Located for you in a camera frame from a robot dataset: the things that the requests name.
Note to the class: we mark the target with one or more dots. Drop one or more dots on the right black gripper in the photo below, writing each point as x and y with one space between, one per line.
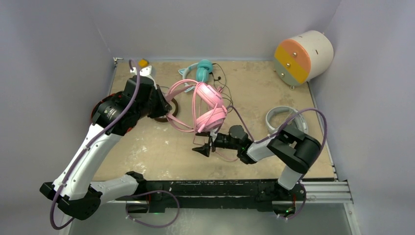
205 150

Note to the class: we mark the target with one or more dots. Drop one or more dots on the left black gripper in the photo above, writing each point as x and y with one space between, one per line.
164 108

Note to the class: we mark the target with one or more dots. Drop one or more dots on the brown silver headphones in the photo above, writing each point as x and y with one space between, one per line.
170 103

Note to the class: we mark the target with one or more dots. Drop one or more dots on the pink headphones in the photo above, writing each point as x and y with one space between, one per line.
208 110

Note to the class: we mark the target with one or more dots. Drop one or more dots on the white grey headphones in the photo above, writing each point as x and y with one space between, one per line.
278 115

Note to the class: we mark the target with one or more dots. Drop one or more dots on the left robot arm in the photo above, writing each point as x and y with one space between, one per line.
74 192

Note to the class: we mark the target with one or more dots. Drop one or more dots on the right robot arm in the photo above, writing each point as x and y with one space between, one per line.
293 147

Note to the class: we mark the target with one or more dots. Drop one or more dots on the red black headphones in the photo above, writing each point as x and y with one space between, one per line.
107 110

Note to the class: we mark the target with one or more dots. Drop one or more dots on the teal cat ear headphones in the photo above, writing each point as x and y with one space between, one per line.
204 69

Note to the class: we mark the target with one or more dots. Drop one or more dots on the small yellow block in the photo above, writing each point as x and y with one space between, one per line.
143 63

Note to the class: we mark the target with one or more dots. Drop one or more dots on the round pastel drawer cabinet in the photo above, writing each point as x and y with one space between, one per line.
303 57

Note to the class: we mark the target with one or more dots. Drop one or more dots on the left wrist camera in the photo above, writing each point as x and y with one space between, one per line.
147 71

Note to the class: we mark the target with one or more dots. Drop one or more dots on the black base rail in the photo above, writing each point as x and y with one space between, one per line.
263 195

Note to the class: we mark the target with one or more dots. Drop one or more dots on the aluminium frame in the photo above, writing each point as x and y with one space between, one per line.
333 192

